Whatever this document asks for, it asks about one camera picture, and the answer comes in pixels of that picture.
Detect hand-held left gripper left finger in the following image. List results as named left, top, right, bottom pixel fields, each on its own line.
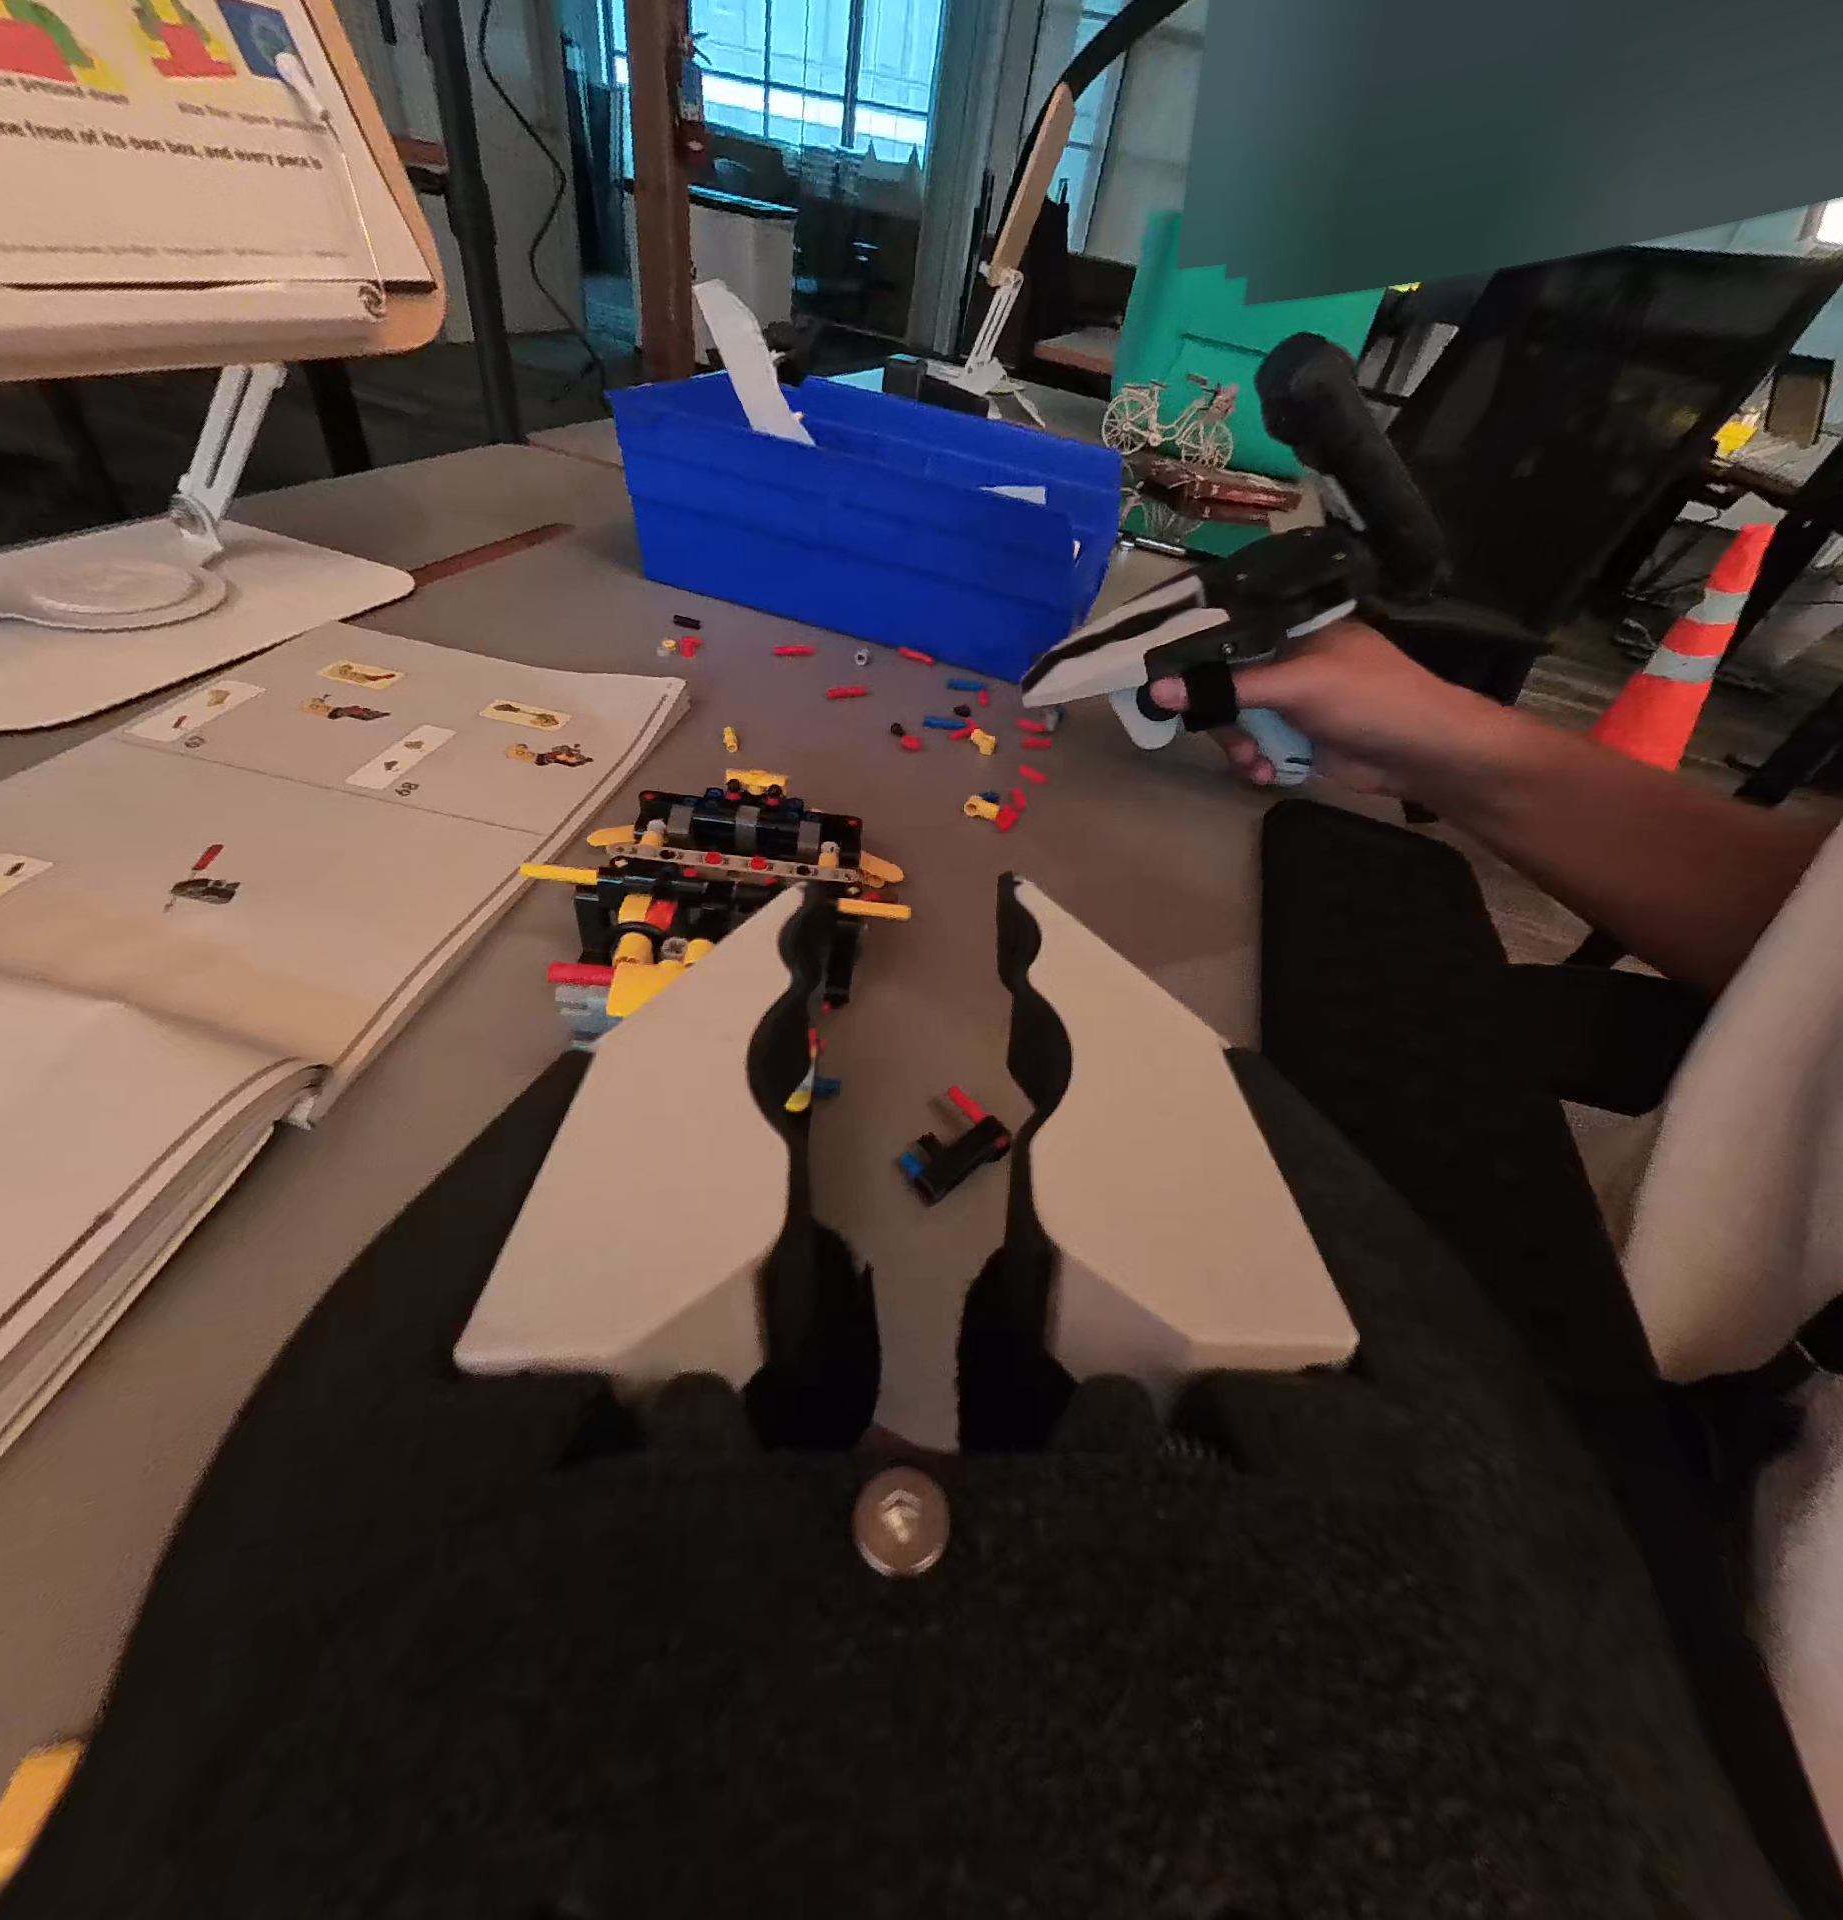
left=451, top=884, right=839, bottom=1389

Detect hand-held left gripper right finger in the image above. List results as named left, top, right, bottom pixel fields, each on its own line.
left=992, top=872, right=1359, bottom=1377

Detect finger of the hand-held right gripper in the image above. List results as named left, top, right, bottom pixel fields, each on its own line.
left=1018, top=608, right=1241, bottom=710
left=1031, top=579, right=1231, bottom=665

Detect black lego connector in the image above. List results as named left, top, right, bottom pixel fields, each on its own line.
left=903, top=1087, right=1012, bottom=1205

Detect lego car model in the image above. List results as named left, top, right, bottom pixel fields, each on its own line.
left=520, top=763, right=912, bottom=1055

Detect scattered small lego pieces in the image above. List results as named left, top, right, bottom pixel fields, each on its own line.
left=652, top=608, right=1058, bottom=836

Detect lego instruction booklet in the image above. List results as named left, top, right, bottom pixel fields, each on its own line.
left=0, top=623, right=689, bottom=1488

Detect person's right hand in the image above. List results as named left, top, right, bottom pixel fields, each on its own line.
left=1211, top=623, right=1468, bottom=800

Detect miniature bicycle model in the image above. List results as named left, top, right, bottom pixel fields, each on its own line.
left=1101, top=374, right=1238, bottom=470

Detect teal container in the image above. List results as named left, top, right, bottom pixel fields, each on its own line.
left=1116, top=208, right=1388, bottom=559

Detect blue plastic bin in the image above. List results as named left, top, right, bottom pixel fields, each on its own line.
left=605, top=374, right=1125, bottom=682

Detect orange traffic cone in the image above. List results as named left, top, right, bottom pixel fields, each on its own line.
left=1595, top=520, right=1779, bottom=774

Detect desk lamp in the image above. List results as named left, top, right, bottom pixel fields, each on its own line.
left=957, top=0, right=1195, bottom=398

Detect white paper slip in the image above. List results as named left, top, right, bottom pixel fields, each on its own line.
left=691, top=279, right=816, bottom=445

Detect printed instruction sheet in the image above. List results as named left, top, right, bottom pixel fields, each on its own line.
left=0, top=0, right=434, bottom=294

